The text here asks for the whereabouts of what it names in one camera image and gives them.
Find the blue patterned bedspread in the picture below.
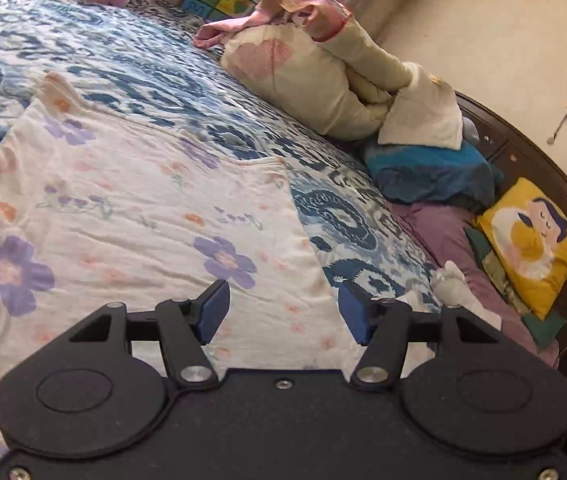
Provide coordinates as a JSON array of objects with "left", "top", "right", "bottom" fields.
[{"left": 0, "top": 0, "right": 444, "bottom": 311}]

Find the green cloth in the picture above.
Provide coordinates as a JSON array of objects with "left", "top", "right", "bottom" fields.
[{"left": 463, "top": 225, "right": 567, "bottom": 350}]

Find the mauve pillow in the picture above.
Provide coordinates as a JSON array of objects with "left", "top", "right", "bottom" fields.
[{"left": 387, "top": 201, "right": 560, "bottom": 368}]

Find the folded white garment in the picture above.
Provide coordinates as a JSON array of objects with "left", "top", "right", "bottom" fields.
[{"left": 398, "top": 261, "right": 503, "bottom": 333}]

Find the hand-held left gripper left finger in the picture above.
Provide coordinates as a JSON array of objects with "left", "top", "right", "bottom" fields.
[{"left": 66, "top": 279, "right": 232, "bottom": 391}]

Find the white quilted pad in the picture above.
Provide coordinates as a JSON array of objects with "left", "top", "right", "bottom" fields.
[{"left": 377, "top": 62, "right": 464, "bottom": 151}]

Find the yellow cartoon pillow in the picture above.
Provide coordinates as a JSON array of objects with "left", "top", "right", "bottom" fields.
[{"left": 476, "top": 176, "right": 567, "bottom": 322}]

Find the grey plush toy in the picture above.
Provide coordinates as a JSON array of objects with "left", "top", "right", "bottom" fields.
[{"left": 461, "top": 114, "right": 480, "bottom": 147}]

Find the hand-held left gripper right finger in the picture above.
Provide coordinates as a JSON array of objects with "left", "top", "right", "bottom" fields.
[{"left": 337, "top": 280, "right": 501, "bottom": 391}]

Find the cream floral comforter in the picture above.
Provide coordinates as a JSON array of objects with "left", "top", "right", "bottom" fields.
[{"left": 194, "top": 0, "right": 447, "bottom": 142}]

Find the white floral garment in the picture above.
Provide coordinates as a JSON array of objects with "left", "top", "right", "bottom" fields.
[{"left": 0, "top": 71, "right": 371, "bottom": 466}]

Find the blue pillow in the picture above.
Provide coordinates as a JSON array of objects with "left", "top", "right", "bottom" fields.
[{"left": 362, "top": 136, "right": 505, "bottom": 212}]

